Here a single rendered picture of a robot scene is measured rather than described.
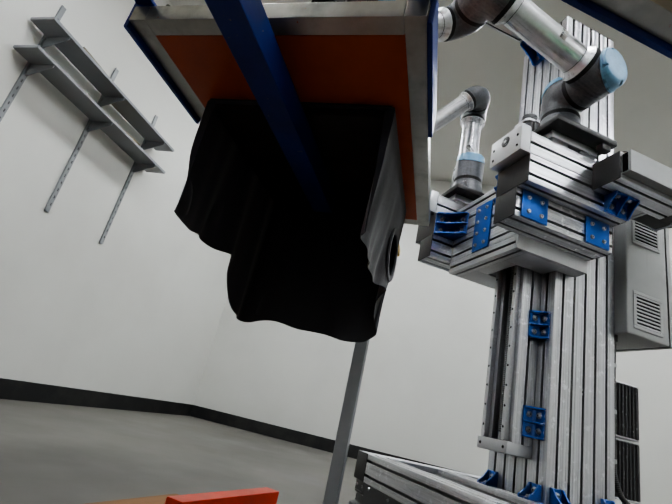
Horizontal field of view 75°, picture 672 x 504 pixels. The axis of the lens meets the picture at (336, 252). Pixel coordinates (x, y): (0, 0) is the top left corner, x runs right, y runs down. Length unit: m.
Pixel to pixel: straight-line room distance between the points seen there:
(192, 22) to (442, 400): 3.91
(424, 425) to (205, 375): 2.28
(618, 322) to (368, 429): 3.09
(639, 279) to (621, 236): 0.16
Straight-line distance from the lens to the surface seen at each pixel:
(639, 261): 1.80
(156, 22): 1.03
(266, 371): 4.71
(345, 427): 1.49
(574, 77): 1.55
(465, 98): 2.19
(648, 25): 0.86
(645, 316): 1.75
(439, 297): 4.58
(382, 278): 1.12
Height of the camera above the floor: 0.33
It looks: 20 degrees up
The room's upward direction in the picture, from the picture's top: 13 degrees clockwise
